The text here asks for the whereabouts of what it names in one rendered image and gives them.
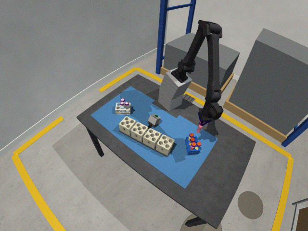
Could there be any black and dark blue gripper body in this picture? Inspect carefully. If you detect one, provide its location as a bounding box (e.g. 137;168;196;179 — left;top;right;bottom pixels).
199;108;212;122

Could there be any blue tube rack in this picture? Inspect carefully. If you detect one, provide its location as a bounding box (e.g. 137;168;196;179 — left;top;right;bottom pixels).
185;136;200;155

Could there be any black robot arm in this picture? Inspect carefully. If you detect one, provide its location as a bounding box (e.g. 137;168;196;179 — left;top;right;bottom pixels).
171;20;224;120

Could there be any pink tube with purple cap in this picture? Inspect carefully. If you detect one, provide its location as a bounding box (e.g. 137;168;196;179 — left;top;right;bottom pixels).
196;121;203;133

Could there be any centrifuge tube with yellow liquid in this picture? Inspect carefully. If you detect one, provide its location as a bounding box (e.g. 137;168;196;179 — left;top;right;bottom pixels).
195;142;201;150

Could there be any blue flat mat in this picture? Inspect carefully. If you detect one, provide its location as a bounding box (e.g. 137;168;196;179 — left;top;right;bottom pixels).
91;86;218;189

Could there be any cream block with round holes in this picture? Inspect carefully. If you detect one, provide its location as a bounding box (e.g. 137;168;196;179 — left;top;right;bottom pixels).
119;116;136;136
130;122;148;142
143;128;161;149
156;134;175;155

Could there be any white tube rack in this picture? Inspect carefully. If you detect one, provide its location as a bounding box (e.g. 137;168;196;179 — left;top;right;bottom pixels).
115;103;131;115

